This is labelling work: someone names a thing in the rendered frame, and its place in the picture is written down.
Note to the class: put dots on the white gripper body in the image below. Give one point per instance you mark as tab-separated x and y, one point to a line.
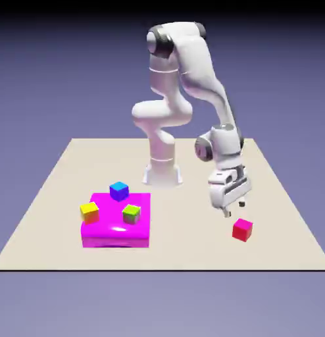
224	194

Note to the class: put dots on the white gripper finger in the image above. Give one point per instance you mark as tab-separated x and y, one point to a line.
226	212
241	203

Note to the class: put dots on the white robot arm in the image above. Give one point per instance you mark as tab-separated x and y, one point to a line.
196	68

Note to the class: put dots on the small red cube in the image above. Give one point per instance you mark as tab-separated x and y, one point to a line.
241	229

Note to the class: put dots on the small green cube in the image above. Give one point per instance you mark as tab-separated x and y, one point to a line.
131	214

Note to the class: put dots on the small blue cube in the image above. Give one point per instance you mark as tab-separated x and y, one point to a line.
119	191

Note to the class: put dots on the small yellow cube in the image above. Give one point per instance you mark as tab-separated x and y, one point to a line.
89	213

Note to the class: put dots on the large magenta box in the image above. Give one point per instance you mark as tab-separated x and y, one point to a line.
117	226

